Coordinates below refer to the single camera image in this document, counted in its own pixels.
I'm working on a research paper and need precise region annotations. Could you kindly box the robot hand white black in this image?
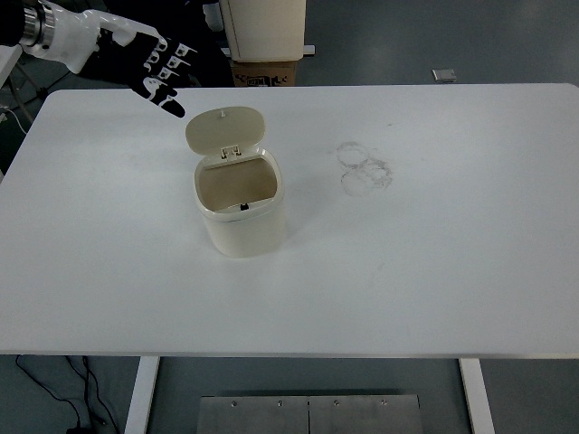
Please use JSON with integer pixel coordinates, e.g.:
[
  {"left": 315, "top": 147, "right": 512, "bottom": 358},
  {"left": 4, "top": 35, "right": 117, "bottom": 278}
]
[{"left": 41, "top": 1, "right": 199, "bottom": 119}]

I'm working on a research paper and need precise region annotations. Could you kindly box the cream trash bin with lid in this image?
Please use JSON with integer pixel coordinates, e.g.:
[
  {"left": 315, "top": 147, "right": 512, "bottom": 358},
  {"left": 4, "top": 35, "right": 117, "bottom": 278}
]
[{"left": 185, "top": 105, "right": 288, "bottom": 259}]

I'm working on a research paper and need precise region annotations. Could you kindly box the person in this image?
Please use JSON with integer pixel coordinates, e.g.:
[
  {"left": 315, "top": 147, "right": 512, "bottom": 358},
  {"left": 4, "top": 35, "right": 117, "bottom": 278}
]
[{"left": 92, "top": 0, "right": 234, "bottom": 89}]

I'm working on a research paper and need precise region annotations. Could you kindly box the white side table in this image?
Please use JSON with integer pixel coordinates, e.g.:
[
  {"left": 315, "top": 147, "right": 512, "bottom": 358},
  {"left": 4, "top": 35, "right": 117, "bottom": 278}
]
[{"left": 0, "top": 44, "right": 24, "bottom": 90}]

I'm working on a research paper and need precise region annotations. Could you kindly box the brown cardboard box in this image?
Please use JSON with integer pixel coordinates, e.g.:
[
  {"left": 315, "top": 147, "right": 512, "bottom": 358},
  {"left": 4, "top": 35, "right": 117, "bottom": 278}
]
[{"left": 229, "top": 60, "right": 299, "bottom": 88}]

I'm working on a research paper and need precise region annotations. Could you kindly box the cream cabinet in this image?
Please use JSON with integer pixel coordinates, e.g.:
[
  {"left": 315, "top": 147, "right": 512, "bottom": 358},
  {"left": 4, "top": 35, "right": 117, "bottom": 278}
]
[{"left": 218, "top": 0, "right": 308, "bottom": 63}]

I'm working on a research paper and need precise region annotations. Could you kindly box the white table leg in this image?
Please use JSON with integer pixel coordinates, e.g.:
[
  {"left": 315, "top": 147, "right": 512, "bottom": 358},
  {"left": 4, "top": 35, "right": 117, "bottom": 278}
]
[
  {"left": 458, "top": 358, "right": 497, "bottom": 434},
  {"left": 123, "top": 356, "right": 161, "bottom": 434}
]

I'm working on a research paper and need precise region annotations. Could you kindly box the grey metal plate with screws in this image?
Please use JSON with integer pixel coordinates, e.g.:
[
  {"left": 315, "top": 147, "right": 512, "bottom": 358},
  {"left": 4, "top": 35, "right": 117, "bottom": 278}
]
[{"left": 199, "top": 394, "right": 423, "bottom": 434}]

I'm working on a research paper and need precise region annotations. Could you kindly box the black floor cable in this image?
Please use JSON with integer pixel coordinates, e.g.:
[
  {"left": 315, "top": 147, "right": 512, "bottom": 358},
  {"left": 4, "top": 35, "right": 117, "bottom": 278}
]
[{"left": 14, "top": 353, "right": 119, "bottom": 434}]

